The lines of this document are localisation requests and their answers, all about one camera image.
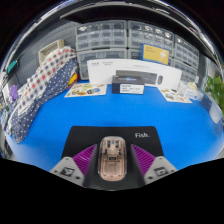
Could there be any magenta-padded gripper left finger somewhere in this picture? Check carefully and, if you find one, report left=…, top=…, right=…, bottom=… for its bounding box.
left=49, top=143, right=101, bottom=190

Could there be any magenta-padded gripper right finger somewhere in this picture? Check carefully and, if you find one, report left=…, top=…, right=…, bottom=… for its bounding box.
left=127, top=143, right=178, bottom=188

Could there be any transparent pink computer mouse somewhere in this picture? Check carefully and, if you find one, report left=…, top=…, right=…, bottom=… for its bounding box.
left=97, top=135, right=128, bottom=182

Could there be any black mouse pad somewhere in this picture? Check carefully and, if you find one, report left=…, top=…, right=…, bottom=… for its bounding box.
left=61, top=125, right=165, bottom=160

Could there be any colourful sticker sheet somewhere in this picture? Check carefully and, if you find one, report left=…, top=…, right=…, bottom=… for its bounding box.
left=64, top=83, right=108, bottom=98
left=159, top=88, right=193, bottom=104

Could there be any blue dotted cloth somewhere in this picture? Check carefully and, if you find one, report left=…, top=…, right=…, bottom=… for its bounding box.
left=11, top=58, right=80, bottom=144

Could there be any white glove box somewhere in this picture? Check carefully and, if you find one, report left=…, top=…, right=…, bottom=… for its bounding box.
left=178, top=81, right=204, bottom=101

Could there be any small black box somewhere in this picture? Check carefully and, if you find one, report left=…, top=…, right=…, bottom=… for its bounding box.
left=111, top=74, right=146, bottom=96

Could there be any green plant in white pot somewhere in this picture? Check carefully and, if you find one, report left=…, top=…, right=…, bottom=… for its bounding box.
left=203, top=74, right=224, bottom=125

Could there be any red white checked cloth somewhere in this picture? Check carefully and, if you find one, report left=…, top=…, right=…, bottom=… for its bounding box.
left=9, top=46, right=78, bottom=118

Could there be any long white keyboard box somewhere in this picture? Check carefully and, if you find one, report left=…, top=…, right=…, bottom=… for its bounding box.
left=86, top=58, right=183, bottom=90

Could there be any yellow and blue box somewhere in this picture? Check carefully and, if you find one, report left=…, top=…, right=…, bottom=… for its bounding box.
left=139, top=43, right=170, bottom=66

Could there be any white wire basket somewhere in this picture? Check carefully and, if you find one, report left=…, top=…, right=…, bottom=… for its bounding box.
left=37, top=39, right=65, bottom=64

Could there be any dark wall shelf unit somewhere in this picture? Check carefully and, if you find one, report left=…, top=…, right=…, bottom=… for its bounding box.
left=59, top=0, right=224, bottom=64

